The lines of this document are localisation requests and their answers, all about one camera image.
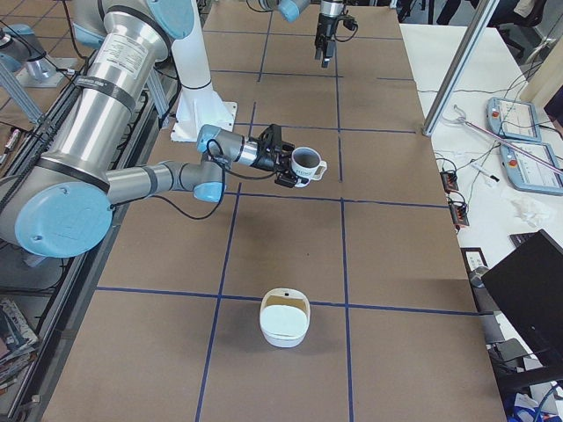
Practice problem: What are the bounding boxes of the white bin with swing lid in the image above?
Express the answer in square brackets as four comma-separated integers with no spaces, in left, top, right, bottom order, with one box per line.
[259,287,311,348]

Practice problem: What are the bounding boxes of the orange black electronics box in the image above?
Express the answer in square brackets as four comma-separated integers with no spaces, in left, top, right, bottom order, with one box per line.
[448,200,470,229]
[440,170,458,193]

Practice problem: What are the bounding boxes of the aluminium frame post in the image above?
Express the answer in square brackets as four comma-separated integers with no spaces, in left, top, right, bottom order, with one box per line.
[421,0,500,137]

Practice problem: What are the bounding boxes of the black laptop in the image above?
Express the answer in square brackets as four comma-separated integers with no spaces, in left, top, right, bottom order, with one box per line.
[482,229,562,366]

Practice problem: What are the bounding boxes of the upper teach pendant tablet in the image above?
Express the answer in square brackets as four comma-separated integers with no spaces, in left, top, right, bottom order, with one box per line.
[486,97,542,142]

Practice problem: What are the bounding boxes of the pink reacher grabber stick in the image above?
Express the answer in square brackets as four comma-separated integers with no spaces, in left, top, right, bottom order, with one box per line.
[442,104,563,174]

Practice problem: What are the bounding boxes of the white mug dark inside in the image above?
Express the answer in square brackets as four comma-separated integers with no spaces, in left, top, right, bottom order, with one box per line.
[291,147,327,188]

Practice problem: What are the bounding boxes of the lower teach pendant tablet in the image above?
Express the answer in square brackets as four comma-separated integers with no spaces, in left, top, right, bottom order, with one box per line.
[500,140,562,196]

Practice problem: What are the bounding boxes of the teach pendant tablet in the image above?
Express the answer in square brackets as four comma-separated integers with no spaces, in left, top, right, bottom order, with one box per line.
[486,97,542,142]
[500,140,562,196]

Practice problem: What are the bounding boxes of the upper orange black electronics box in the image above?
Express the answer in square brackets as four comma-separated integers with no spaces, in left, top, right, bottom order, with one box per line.
[440,170,458,193]

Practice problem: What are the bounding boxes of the stack of books magazines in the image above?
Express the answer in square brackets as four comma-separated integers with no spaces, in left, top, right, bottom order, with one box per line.
[1,296,40,394]

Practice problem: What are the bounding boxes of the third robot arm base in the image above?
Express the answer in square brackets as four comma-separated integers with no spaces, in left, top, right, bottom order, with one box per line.
[1,24,62,88]

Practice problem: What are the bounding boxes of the crumpled white tissue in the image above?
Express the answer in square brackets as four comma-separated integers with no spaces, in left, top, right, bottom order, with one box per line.
[509,198,556,228]

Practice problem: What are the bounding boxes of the lower orange black electronics box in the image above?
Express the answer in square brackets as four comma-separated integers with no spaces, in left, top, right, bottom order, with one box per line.
[448,200,470,229]

